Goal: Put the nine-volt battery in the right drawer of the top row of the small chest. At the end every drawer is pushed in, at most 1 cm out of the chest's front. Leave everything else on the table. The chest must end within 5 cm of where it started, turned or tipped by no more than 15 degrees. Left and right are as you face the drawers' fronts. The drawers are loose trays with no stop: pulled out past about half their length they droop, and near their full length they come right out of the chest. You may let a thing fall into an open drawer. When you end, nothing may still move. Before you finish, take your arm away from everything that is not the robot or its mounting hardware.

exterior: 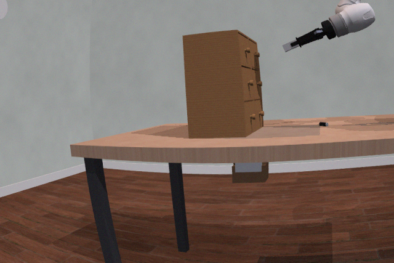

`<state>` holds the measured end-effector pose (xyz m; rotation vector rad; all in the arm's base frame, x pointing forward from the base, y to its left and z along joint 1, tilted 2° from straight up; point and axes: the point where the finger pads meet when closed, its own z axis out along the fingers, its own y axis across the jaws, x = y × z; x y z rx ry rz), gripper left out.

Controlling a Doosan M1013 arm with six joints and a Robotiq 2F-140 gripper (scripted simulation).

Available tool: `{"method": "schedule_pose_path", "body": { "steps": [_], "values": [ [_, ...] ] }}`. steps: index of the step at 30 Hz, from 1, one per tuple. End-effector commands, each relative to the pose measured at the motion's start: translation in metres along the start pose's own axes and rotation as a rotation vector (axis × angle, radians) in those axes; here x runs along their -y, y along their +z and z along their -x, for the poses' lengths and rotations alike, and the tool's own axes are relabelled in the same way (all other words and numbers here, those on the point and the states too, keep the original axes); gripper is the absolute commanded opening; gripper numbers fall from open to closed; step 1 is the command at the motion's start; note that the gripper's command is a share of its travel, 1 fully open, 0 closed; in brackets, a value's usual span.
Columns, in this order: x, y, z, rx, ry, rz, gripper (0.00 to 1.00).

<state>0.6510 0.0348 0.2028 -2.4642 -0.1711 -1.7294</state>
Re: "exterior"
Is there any brown wooden chest of drawers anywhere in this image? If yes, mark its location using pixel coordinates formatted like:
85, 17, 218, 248
183, 30, 263, 139

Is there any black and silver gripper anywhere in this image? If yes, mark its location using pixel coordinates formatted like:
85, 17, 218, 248
282, 20, 336, 52

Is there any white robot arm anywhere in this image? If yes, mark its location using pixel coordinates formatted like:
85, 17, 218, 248
329, 0, 376, 38

